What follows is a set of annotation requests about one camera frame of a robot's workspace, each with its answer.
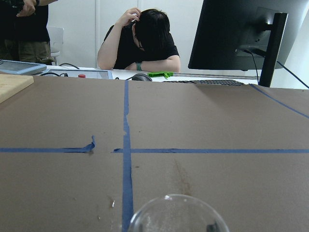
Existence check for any clear glass cup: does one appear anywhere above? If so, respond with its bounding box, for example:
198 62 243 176
128 194 229 232

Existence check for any black computer mouse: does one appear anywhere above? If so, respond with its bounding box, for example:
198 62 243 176
131 73 152 81

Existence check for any green plastic clamp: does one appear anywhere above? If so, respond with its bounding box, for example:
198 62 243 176
147 71 174 79

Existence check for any black keyboard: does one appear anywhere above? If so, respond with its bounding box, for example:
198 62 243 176
169 79 244 86

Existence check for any seated person in black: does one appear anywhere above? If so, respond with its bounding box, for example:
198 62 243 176
97 7 181 73

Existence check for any right teach pendant tablet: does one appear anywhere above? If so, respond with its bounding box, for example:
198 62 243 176
41 69 113 80

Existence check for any teach pendant tablet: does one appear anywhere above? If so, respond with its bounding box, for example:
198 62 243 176
0 59 47 75
41 69 113 80

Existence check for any black computer monitor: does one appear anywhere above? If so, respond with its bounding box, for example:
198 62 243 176
188 0 309 87

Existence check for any grey office chair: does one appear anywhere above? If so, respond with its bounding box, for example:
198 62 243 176
47 26 64 65

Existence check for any left teach pendant tablet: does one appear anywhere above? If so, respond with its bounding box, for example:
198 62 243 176
0 59 47 75

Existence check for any wooden cutting board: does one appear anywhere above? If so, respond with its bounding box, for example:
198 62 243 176
0 74 34 103

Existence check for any standing person in black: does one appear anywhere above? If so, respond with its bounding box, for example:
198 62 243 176
0 0 54 65

